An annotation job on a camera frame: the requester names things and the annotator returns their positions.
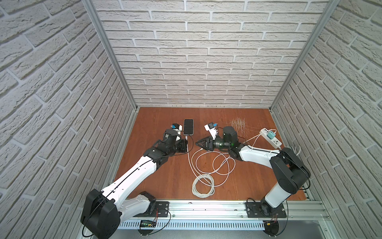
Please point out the teal charger adapter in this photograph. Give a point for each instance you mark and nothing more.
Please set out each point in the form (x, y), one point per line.
(271, 134)

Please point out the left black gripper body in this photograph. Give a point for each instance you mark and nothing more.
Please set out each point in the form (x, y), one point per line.
(182, 145)

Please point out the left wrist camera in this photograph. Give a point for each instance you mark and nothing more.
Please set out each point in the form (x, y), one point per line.
(177, 127)

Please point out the black phone pink case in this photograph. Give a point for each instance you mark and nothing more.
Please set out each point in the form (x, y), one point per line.
(188, 127)

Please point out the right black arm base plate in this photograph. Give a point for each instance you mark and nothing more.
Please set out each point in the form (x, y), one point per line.
(261, 209)

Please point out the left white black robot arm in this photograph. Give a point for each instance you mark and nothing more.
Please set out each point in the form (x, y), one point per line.
(105, 209)

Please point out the left small circuit board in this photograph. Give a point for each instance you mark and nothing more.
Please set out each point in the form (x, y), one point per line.
(147, 224)

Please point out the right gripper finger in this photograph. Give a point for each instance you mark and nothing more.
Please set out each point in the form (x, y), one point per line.
(203, 145)
(204, 140)

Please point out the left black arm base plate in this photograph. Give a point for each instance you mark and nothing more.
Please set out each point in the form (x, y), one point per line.
(159, 209)

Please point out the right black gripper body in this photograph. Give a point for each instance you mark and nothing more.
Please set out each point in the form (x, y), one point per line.
(211, 144)

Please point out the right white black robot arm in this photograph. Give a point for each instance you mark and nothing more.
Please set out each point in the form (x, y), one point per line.
(290, 172)

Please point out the white power strip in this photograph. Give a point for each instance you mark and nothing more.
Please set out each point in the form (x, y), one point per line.
(275, 143)

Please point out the aluminium front rail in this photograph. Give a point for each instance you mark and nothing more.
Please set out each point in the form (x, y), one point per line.
(222, 210)

